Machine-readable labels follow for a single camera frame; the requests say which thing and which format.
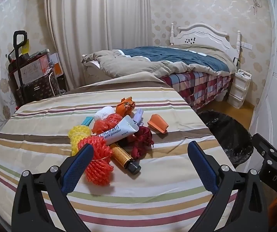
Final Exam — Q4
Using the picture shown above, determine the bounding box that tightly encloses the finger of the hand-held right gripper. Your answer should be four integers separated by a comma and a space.
251, 133, 277, 166

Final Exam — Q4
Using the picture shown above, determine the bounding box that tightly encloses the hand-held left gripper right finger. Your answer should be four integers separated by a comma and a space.
187, 141, 266, 232

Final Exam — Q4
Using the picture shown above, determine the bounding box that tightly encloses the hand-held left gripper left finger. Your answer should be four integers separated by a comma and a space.
12, 143, 98, 232

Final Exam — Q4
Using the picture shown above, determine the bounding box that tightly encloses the red foam fruit net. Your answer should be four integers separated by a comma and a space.
78, 136, 113, 186

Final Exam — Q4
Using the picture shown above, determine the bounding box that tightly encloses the yellow foam fruit net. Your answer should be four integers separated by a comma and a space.
68, 125, 92, 155

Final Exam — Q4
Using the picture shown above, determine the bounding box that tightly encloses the bin with black liner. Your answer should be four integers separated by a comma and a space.
198, 110, 254, 168

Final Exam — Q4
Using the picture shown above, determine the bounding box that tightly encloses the amber bottle with black cap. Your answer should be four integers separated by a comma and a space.
111, 143, 141, 174

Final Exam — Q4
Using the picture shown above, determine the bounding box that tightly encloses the orange-red plastic bag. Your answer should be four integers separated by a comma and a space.
92, 113, 124, 136

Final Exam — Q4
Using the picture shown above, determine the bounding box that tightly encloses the white squeeze tube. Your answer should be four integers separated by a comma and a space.
97, 115, 139, 146

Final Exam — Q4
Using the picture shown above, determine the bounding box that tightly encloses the white plastic bag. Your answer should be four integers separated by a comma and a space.
94, 106, 116, 122

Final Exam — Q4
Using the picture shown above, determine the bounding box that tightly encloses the dark red paper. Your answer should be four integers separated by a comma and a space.
126, 126, 154, 160

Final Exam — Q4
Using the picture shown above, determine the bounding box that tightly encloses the orange wrapper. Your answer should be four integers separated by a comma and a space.
116, 97, 136, 116

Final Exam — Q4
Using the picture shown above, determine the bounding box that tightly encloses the striped tablecloth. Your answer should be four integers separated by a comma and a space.
0, 74, 238, 232

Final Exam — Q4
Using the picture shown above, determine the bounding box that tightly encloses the white plastic drawer unit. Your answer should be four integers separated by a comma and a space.
227, 69, 252, 109

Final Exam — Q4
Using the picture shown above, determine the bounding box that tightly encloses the small white waste bin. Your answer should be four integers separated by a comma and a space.
216, 89, 228, 102

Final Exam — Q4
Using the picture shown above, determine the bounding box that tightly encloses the white wardrobe door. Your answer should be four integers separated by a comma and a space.
248, 0, 277, 141

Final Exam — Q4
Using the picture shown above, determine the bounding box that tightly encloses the plaid bed sheet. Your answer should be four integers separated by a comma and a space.
160, 71, 233, 113

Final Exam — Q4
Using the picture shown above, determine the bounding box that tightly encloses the white and orange box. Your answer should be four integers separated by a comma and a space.
49, 52, 64, 76

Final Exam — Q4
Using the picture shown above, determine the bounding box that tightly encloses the brown cardboard box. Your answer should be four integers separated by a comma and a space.
20, 54, 49, 84

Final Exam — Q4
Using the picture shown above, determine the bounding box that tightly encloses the blue and beige duvet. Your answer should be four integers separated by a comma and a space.
81, 44, 236, 79

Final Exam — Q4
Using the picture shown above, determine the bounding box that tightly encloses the white bed headboard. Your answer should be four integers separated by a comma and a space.
170, 22, 242, 51

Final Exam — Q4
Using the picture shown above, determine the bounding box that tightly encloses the black hand trolley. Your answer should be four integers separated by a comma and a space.
8, 30, 57, 107

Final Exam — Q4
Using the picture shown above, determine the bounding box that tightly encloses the cream curtain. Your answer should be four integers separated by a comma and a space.
44, 0, 153, 90

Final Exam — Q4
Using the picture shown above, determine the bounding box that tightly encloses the hanging knotted cord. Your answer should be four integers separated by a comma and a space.
252, 0, 262, 16

